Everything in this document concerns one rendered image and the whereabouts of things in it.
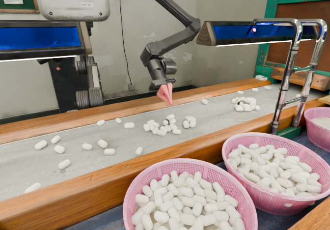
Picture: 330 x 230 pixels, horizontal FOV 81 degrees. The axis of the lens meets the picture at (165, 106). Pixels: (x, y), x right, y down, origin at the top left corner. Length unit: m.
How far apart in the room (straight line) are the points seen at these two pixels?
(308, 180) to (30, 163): 0.75
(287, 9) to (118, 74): 2.08
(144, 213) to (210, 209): 0.14
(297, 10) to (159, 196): 1.22
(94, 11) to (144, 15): 1.78
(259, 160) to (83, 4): 1.00
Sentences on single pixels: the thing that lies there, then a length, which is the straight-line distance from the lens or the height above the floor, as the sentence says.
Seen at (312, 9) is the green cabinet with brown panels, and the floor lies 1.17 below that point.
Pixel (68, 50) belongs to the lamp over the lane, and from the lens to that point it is 0.48.
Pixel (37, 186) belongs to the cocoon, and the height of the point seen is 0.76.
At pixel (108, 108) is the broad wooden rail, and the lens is 0.88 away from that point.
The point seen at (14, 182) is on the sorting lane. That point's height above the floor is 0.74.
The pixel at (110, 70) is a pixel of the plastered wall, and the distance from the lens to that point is 2.75.
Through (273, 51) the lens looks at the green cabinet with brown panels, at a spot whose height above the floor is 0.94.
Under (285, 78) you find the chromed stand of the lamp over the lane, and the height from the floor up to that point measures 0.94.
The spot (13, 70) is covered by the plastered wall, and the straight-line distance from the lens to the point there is 2.69.
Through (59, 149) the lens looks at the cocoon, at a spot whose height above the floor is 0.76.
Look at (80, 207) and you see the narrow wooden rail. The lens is 0.54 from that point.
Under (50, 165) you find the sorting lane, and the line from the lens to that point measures 0.65.
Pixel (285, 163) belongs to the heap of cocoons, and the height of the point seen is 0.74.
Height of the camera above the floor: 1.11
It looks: 23 degrees down
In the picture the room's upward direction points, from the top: straight up
